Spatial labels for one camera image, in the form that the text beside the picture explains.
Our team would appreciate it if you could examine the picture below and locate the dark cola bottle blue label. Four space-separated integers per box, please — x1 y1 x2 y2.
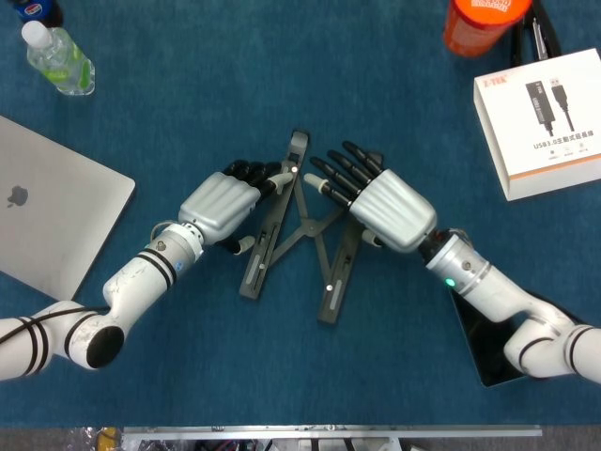
8 0 64 27

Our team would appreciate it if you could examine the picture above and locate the clear plastic bag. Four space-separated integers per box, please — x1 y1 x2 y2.
65 426 124 451

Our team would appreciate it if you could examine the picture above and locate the clear water bottle green label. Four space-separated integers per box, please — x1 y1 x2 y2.
21 20 97 97

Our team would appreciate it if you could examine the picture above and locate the aluminium table edge rail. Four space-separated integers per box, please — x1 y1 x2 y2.
121 425 544 442

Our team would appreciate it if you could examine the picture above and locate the orange cylindrical snack can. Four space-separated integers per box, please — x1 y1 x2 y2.
442 0 533 58

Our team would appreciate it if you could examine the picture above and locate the black smartphone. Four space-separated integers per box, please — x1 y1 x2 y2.
449 286 530 389

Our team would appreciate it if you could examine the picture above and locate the blue felt table cloth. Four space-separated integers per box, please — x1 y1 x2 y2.
0 0 601 429

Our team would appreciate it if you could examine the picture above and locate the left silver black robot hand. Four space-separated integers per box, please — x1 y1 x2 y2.
177 159 298 257

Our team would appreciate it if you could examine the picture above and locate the white usb cable box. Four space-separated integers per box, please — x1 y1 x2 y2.
472 47 601 203

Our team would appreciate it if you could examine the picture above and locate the black folding laptop stand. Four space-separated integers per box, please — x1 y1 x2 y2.
239 130 384 326

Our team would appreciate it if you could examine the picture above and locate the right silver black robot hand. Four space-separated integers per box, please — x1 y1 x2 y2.
303 140 439 254

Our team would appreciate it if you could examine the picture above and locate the silver laptop with apple logo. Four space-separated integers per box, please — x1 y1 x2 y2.
0 115 137 302

